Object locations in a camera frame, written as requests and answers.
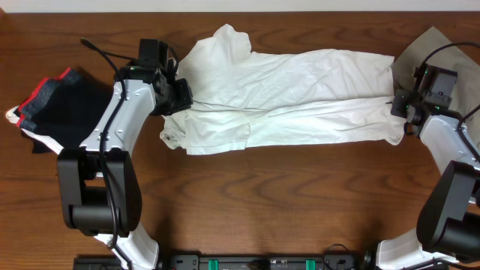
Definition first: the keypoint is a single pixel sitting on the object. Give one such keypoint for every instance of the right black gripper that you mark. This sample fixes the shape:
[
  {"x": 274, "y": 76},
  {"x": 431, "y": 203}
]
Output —
[{"x": 397, "y": 108}]

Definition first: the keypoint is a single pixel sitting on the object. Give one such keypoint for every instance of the white folded garment under black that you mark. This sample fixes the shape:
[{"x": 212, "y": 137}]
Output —
[{"x": 41, "y": 144}]

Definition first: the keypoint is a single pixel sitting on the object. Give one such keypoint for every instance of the black folded garment red trim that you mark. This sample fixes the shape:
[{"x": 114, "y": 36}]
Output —
[{"x": 66, "y": 107}]

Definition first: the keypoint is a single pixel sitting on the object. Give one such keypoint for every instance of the white t-shirt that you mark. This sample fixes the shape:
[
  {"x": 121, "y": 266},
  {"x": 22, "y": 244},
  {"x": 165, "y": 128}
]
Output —
[{"x": 245, "y": 99}]

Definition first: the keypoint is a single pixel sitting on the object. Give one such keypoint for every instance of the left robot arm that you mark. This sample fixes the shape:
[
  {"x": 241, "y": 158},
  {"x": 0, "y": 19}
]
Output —
[{"x": 100, "y": 194}]

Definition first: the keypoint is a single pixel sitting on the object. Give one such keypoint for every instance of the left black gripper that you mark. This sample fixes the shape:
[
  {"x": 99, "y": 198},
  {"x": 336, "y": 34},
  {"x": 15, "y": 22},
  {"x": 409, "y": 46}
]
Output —
[{"x": 181, "y": 94}]

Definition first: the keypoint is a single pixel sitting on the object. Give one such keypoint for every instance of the grey-olive garment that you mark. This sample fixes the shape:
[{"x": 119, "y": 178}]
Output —
[{"x": 465, "y": 96}]

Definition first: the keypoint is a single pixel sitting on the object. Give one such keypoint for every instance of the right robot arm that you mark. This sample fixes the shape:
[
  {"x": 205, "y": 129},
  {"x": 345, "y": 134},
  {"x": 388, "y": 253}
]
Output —
[{"x": 447, "y": 233}]

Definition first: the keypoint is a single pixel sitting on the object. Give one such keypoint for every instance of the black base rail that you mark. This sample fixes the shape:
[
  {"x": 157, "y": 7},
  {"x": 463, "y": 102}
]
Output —
[{"x": 336, "y": 257}]

